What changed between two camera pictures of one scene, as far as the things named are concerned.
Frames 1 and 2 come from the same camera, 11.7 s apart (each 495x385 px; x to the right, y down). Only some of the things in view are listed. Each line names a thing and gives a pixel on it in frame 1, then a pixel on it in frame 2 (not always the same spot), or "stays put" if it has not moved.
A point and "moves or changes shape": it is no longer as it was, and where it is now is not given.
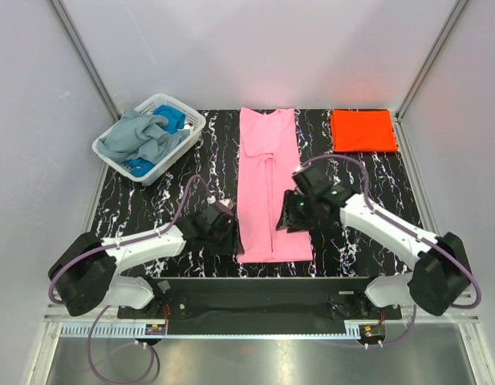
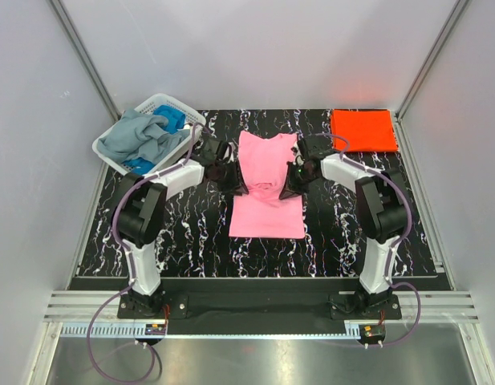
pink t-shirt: [267, 160] moves or changes shape
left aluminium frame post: [83, 55] stays put
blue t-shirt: [139, 167] stays put
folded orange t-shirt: [360, 131] stays put
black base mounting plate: [259, 298] stays put
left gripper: [233, 244] -> [236, 184]
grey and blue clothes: [139, 135] stays put
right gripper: [288, 215] -> [291, 189]
